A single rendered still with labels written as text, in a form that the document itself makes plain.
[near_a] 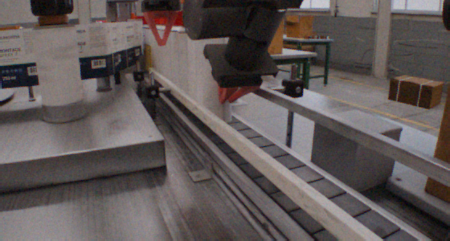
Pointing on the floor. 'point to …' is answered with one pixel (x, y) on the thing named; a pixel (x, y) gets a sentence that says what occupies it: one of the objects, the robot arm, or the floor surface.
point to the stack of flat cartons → (415, 91)
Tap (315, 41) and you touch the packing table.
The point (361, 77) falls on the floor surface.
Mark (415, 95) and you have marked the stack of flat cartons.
